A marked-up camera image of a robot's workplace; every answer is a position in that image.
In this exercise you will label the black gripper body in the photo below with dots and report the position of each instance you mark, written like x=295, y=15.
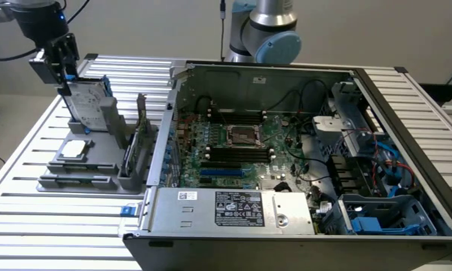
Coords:
x=41, y=22

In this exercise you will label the black expansion slot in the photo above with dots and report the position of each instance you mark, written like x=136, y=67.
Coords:
x=221, y=165
x=222, y=179

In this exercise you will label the black RAM slot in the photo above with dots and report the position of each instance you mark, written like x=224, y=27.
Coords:
x=237, y=113
x=237, y=120
x=237, y=117
x=238, y=152
x=237, y=110
x=238, y=149
x=238, y=155
x=238, y=159

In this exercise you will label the grey metal disk bay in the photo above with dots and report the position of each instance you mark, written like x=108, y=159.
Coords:
x=411, y=209

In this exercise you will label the silver metal drive cage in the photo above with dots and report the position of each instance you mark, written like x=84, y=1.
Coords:
x=349, y=98

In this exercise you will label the green motherboard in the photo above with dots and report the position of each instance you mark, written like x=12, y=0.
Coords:
x=283, y=146

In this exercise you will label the blue case latch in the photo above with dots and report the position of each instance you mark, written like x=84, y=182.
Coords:
x=126, y=211

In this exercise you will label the silver power supply unit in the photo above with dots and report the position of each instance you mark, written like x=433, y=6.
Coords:
x=196, y=220

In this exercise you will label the silver CPU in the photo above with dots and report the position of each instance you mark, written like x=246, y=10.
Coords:
x=74, y=149

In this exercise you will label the grey plastic fan shroud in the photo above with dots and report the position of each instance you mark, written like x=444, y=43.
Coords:
x=325, y=124

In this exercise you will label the metal CPU socket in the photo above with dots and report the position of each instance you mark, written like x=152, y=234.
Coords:
x=244, y=135

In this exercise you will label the blue plastic bay caddy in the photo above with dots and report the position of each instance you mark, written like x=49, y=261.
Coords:
x=372, y=226

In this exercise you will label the black open PC case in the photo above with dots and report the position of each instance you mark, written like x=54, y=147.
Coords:
x=248, y=254

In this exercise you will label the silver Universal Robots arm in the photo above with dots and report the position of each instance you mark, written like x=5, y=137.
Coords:
x=270, y=17

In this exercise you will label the disk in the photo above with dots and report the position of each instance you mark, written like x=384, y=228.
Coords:
x=89, y=104

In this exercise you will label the green graphics card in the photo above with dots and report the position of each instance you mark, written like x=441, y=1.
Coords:
x=142, y=124

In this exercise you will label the blue expansion slot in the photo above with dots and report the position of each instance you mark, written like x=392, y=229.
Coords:
x=221, y=172

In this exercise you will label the grey parts rack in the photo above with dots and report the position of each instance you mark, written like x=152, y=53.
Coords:
x=97, y=186

